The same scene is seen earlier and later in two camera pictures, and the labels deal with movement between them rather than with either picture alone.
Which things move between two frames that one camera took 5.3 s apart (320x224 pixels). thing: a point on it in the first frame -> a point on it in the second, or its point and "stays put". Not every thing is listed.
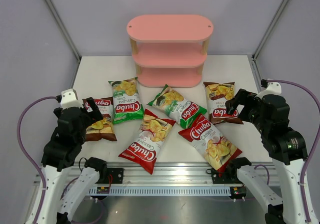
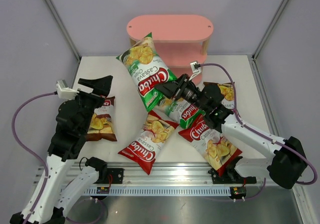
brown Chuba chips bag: [102, 130] stays put
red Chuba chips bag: [215, 149] stays put
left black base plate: [117, 174] stays put
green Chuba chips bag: [127, 106] -> [148, 70]
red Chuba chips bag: [144, 151] stays put
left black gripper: [96, 114] -> [101, 86]
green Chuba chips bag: [184, 111] stays put
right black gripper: [242, 95] -> [174, 89]
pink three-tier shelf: [169, 50] stays put
